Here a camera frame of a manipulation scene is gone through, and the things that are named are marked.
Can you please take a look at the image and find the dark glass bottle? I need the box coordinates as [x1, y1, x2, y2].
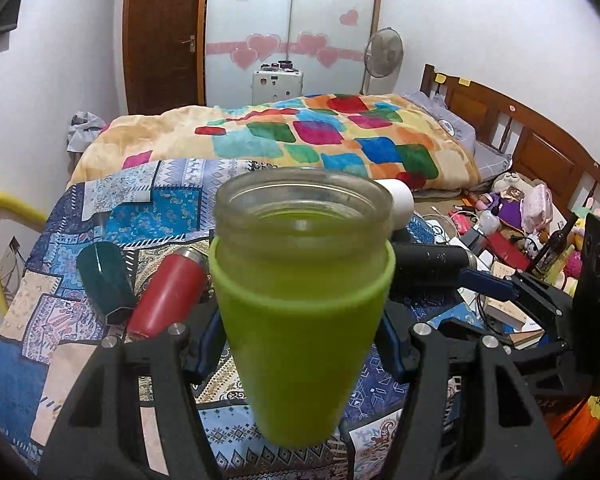
[527, 214, 578, 280]

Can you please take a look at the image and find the black bottle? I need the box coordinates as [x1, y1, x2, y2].
[391, 242, 477, 290]

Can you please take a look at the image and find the grey pillow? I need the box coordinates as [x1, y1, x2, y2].
[405, 91, 512, 182]

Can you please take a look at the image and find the white bottle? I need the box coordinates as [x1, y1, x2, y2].
[377, 179, 415, 231]

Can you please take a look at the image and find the patchwork blue bedspread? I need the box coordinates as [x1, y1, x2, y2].
[0, 156, 462, 480]

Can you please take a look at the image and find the dark teal cup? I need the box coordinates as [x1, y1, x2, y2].
[76, 242, 135, 325]

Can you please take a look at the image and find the standing electric fan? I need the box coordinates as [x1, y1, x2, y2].
[361, 27, 404, 94]

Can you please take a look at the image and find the sliding door wardrobe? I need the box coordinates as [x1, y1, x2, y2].
[204, 0, 375, 108]

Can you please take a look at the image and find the wooden headboard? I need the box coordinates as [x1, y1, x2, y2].
[419, 64, 600, 212]

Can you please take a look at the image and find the grey clothes pile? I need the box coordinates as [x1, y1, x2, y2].
[67, 110, 106, 154]

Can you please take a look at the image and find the brown wooden door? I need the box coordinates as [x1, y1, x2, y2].
[122, 0, 198, 115]

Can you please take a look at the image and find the green bottle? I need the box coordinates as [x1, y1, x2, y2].
[209, 168, 396, 448]

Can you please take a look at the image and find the white appliance box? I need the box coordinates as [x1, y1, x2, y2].
[251, 60, 303, 105]

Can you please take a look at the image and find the red bottle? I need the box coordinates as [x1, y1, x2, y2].
[126, 248, 209, 339]

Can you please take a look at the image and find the colourful squares quilt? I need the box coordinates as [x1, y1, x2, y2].
[71, 94, 482, 192]

